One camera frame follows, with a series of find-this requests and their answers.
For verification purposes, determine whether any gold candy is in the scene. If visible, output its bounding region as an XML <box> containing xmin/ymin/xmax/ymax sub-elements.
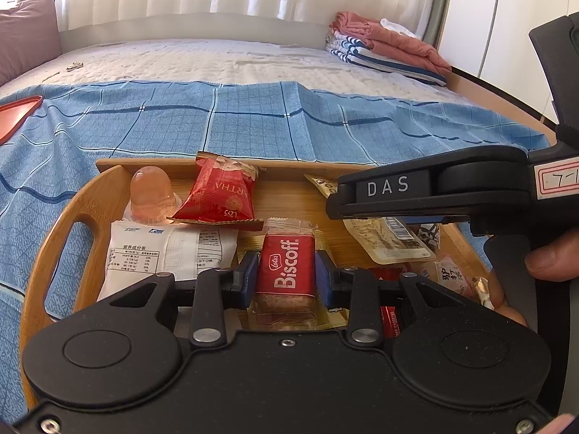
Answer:
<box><xmin>472</xmin><ymin>276</ymin><xmax>495</xmax><ymax>310</ymax></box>

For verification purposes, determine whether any person's right hand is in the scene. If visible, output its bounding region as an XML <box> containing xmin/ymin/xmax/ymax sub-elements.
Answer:
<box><xmin>486</xmin><ymin>228</ymin><xmax>579</xmax><ymax>323</ymax></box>

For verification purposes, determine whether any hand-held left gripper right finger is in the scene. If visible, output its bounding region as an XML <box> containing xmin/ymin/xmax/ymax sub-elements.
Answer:
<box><xmin>315</xmin><ymin>250</ymin><xmax>496</xmax><ymax>349</ymax></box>

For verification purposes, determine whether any small red snack packet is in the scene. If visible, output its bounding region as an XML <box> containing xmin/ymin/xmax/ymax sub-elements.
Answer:
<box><xmin>368</xmin><ymin>266</ymin><xmax>404</xmax><ymax>339</ymax></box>

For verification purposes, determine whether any folded pink blanket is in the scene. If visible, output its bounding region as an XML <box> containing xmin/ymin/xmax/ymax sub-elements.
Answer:
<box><xmin>332</xmin><ymin>11</ymin><xmax>452</xmax><ymax>73</ymax></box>

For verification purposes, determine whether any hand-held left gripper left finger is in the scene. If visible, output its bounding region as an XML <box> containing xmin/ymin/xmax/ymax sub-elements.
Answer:
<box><xmin>97</xmin><ymin>250</ymin><xmax>259</xmax><ymax>349</ymax></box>

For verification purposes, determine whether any white quilted mattress pad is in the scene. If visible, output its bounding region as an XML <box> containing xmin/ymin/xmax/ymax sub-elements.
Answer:
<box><xmin>0</xmin><ymin>38</ymin><xmax>471</xmax><ymax>100</ymax></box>

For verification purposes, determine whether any folded striped blanket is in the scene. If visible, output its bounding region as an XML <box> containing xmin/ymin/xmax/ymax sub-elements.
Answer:
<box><xmin>326</xmin><ymin>29</ymin><xmax>448</xmax><ymax>88</ymax></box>

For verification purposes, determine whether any tan tofu snack packet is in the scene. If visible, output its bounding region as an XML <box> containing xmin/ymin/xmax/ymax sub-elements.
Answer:
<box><xmin>304</xmin><ymin>173</ymin><xmax>439</xmax><ymax>266</ymax></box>

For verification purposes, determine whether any wooden tray with handles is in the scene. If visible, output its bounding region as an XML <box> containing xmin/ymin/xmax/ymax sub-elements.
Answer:
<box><xmin>20</xmin><ymin>157</ymin><xmax>496</xmax><ymax>410</ymax></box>

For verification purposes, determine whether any red plastic tray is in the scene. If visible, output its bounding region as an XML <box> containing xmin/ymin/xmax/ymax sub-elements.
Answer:
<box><xmin>0</xmin><ymin>96</ymin><xmax>45</xmax><ymax>144</ymax></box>

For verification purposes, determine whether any folded white cloth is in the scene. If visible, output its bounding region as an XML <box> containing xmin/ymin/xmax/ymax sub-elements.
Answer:
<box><xmin>379</xmin><ymin>18</ymin><xmax>418</xmax><ymax>38</ymax></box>

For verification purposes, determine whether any dark brown snack packet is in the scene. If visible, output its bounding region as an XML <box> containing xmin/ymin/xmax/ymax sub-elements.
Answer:
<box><xmin>415</xmin><ymin>222</ymin><xmax>441</xmax><ymax>250</ymax></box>

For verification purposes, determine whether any wooden bed frame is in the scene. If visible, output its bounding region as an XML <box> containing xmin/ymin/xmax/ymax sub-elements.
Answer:
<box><xmin>445</xmin><ymin>65</ymin><xmax>564</xmax><ymax>148</ymax></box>

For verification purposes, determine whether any red label biscuit packet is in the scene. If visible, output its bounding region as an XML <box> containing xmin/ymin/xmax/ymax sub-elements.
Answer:
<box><xmin>248</xmin><ymin>217</ymin><xmax>318</xmax><ymax>332</ymax></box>

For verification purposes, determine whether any pink white snack packet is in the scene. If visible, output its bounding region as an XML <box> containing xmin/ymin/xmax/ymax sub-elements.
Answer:
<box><xmin>424</xmin><ymin>255</ymin><xmax>478</xmax><ymax>300</ymax></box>

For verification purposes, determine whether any blue plaid bedsheet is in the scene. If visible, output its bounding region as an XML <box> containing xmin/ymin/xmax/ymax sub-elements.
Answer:
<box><xmin>0</xmin><ymin>79</ymin><xmax>550</xmax><ymax>322</ymax></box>

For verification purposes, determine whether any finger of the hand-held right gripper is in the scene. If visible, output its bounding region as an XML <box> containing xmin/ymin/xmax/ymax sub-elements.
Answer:
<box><xmin>326</xmin><ymin>180</ymin><xmax>471</xmax><ymax>235</ymax></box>

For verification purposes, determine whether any purple pillow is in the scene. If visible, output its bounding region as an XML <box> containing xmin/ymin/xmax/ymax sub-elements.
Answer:
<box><xmin>0</xmin><ymin>0</ymin><xmax>63</xmax><ymax>88</ymax></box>

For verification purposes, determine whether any pink jelly cup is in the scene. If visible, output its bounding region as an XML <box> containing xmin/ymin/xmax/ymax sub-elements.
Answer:
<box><xmin>129</xmin><ymin>167</ymin><xmax>182</xmax><ymax>224</ymax></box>

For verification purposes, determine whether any white wardrobe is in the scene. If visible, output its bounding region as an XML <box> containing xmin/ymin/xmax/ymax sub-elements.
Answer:
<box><xmin>436</xmin><ymin>0</ymin><xmax>562</xmax><ymax>123</ymax></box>

